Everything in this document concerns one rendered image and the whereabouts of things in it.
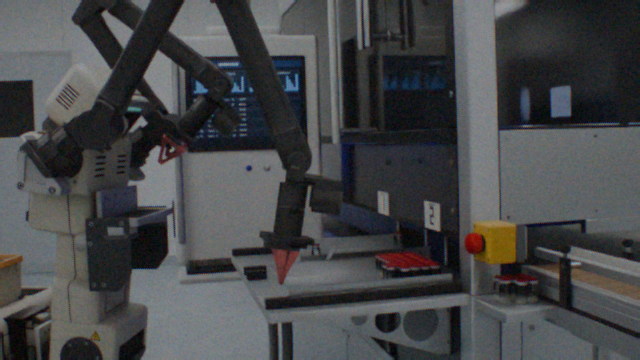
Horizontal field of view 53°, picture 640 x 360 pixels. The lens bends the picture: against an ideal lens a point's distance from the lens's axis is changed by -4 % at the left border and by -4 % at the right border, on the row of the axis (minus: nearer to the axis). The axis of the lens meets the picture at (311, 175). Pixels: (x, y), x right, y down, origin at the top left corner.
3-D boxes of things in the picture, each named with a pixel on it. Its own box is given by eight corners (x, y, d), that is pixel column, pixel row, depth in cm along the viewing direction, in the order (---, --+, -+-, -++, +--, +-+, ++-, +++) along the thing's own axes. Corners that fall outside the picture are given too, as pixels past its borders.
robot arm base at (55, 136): (48, 143, 139) (19, 144, 127) (75, 119, 138) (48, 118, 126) (72, 175, 139) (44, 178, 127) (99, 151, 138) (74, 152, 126)
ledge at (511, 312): (535, 299, 132) (536, 290, 132) (573, 315, 119) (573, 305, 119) (473, 306, 129) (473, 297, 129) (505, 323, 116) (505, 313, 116)
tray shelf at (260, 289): (390, 249, 201) (390, 243, 201) (504, 300, 133) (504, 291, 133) (231, 260, 191) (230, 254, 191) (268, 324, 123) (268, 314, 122)
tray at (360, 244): (396, 245, 196) (396, 233, 196) (430, 259, 171) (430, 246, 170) (281, 253, 189) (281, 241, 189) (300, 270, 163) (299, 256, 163)
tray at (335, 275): (406, 268, 161) (406, 253, 161) (452, 290, 136) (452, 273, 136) (267, 279, 153) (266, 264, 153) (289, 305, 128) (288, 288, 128)
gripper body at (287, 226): (314, 249, 132) (319, 212, 132) (263, 243, 129) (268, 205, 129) (307, 244, 138) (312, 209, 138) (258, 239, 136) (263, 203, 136)
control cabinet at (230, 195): (313, 248, 246) (306, 33, 242) (326, 256, 227) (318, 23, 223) (174, 257, 235) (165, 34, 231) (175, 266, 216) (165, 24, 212)
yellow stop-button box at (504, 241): (506, 255, 129) (506, 219, 128) (525, 262, 122) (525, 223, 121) (471, 259, 127) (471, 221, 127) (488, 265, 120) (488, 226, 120)
